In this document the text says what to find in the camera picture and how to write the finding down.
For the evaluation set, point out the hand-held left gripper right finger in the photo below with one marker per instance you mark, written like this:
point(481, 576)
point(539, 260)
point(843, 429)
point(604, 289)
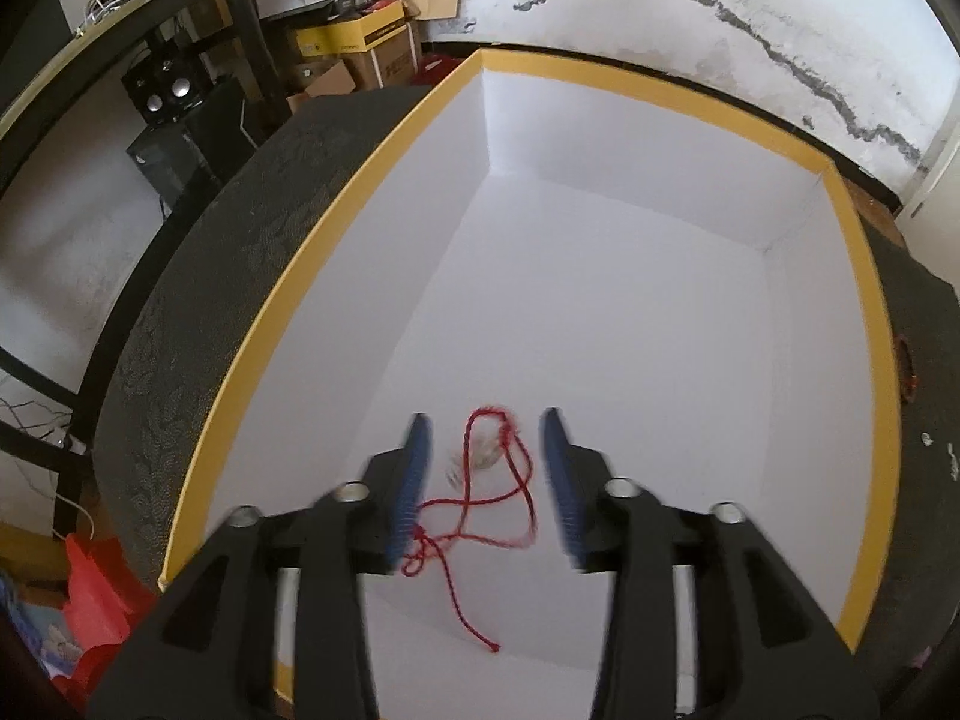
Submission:
point(559, 480)

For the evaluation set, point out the black metal frame desk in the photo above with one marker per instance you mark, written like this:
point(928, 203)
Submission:
point(251, 37)

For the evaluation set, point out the small red bag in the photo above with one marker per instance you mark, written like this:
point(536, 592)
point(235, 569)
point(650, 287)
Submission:
point(435, 71)

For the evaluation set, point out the yellow cardboard box white inside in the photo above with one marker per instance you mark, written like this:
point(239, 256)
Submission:
point(600, 315)

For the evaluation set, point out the open brown cardboard carton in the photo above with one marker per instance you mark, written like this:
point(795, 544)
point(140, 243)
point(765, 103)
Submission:
point(322, 82)

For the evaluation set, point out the black flat box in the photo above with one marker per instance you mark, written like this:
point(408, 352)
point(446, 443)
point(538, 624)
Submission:
point(322, 9)

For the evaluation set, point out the dark patterned table mat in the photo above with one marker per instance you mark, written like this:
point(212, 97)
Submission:
point(225, 277)

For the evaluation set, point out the red plastic bag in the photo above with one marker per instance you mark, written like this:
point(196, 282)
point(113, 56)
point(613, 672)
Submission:
point(97, 600)

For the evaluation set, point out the black speaker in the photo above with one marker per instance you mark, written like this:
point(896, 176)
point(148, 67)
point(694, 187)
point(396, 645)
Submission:
point(161, 90)

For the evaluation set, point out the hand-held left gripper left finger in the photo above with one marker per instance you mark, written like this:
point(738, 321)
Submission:
point(412, 480)

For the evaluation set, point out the yellow black carton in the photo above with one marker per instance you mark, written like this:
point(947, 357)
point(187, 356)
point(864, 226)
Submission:
point(352, 34)

